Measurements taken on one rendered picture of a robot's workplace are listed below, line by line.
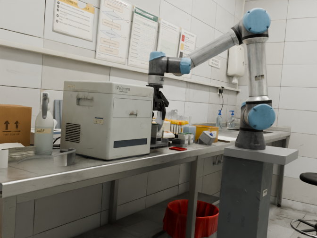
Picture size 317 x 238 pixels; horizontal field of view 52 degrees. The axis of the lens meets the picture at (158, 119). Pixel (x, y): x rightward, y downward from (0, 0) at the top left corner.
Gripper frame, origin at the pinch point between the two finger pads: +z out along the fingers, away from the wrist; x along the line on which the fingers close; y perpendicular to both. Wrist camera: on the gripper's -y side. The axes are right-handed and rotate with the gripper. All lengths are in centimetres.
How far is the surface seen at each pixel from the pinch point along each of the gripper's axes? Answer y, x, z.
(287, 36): -270, -5, -98
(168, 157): -0.5, 8.3, 12.8
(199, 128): -60, -6, 3
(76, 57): 1, -56, -34
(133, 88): 24.2, 4.3, -17.2
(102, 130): 37.1, 0.8, -0.1
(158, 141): 0.5, 2.6, 6.2
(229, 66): -227, -56, -57
